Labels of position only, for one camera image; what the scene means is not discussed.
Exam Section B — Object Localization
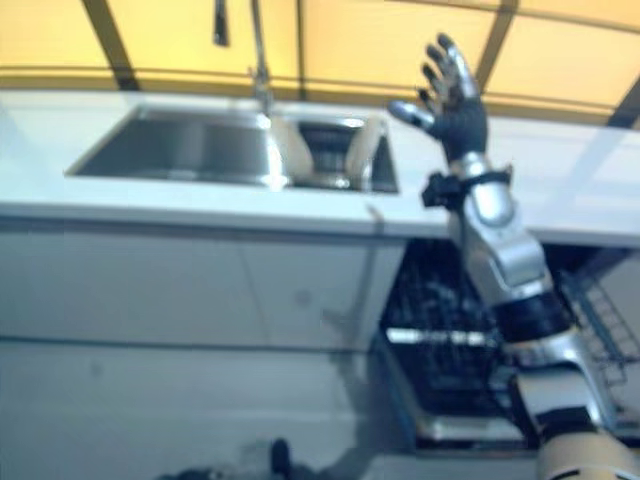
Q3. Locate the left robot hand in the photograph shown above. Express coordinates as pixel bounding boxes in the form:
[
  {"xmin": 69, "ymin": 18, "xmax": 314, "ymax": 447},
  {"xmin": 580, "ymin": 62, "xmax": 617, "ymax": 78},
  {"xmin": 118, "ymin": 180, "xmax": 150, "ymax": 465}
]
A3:
[{"xmin": 177, "ymin": 463, "xmax": 241, "ymax": 480}]

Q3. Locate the black dish drying rack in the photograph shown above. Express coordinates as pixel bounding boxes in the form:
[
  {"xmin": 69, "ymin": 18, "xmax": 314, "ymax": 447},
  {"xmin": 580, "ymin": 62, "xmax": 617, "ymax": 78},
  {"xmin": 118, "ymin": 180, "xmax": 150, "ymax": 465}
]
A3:
[{"xmin": 298, "ymin": 118, "xmax": 367, "ymax": 189}]

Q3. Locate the black left robot foot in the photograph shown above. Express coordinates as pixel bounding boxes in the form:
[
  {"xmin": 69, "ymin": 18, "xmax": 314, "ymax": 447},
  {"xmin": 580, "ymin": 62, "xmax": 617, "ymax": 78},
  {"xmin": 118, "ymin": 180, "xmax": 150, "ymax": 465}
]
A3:
[{"xmin": 269, "ymin": 438, "xmax": 293, "ymax": 480}]

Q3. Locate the dark wire dishwasher rack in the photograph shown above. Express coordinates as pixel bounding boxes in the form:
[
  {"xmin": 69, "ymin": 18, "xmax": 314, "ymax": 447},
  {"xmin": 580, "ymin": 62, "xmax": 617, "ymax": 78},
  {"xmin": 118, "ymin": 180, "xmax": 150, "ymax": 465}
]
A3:
[{"xmin": 383, "ymin": 264, "xmax": 509, "ymax": 419}]

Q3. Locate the chrome gooseneck kitchen faucet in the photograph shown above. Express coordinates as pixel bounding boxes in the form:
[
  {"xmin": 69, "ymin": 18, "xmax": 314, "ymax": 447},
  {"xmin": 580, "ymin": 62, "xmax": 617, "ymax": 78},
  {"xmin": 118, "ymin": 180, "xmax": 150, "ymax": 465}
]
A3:
[{"xmin": 212, "ymin": 0, "xmax": 275, "ymax": 119}]

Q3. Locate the cream round plate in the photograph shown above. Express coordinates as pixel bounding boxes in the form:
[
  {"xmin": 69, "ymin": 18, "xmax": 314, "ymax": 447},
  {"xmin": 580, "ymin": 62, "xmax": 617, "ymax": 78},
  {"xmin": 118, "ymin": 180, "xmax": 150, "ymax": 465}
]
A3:
[
  {"xmin": 347, "ymin": 117, "xmax": 385, "ymax": 179},
  {"xmin": 272, "ymin": 119, "xmax": 315, "ymax": 177}
]

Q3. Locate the built-in dishwasher black interior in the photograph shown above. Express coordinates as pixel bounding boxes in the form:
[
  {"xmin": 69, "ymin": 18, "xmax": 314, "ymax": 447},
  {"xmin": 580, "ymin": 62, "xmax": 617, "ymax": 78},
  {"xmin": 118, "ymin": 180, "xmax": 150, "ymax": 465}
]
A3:
[{"xmin": 369, "ymin": 235, "xmax": 640, "ymax": 454}]

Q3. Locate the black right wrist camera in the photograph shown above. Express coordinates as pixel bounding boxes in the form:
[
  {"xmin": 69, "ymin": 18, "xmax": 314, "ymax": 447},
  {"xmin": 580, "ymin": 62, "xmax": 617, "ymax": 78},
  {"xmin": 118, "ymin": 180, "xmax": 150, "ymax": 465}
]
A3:
[{"xmin": 421, "ymin": 172, "xmax": 464, "ymax": 208}]

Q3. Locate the grey wire dishwasher basket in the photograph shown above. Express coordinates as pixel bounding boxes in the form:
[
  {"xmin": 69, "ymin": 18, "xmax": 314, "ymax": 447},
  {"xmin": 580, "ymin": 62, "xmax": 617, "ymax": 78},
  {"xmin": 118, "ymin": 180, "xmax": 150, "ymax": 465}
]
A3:
[{"xmin": 559, "ymin": 269, "xmax": 640, "ymax": 387}]

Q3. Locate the narrow white cabinet door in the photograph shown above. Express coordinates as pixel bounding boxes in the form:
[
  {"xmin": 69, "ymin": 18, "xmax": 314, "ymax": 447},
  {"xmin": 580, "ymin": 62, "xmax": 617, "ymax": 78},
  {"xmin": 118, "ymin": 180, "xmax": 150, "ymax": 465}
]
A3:
[{"xmin": 239, "ymin": 242, "xmax": 404, "ymax": 352}]

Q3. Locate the stainless steel sink basin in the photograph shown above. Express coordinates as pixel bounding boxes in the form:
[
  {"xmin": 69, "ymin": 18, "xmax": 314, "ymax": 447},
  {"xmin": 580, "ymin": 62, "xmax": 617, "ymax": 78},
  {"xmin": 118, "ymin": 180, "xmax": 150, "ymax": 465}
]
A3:
[{"xmin": 63, "ymin": 102, "xmax": 401, "ymax": 194}]

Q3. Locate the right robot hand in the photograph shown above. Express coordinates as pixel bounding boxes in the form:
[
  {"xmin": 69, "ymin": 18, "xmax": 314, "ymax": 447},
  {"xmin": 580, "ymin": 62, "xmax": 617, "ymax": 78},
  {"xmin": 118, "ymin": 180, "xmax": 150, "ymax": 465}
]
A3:
[{"xmin": 388, "ymin": 33, "xmax": 489, "ymax": 164}]

